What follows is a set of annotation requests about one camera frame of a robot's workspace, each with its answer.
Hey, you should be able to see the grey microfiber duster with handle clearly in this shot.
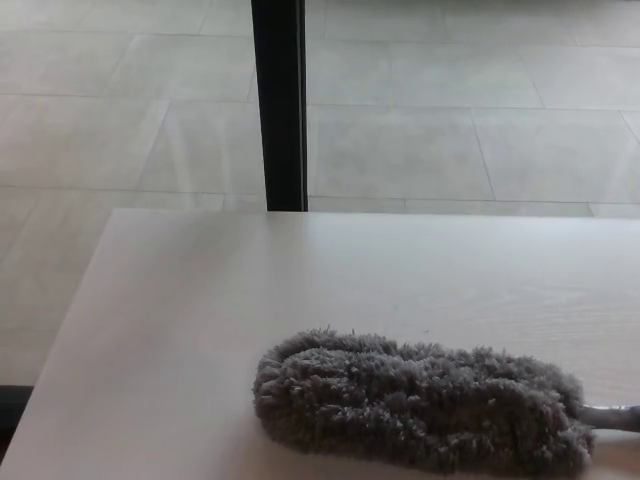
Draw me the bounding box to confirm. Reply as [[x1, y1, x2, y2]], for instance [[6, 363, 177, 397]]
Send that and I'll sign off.
[[252, 327, 640, 470]]

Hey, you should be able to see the black vertical frame post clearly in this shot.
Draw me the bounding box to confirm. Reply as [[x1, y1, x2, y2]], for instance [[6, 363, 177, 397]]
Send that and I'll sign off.
[[250, 0, 310, 213]]

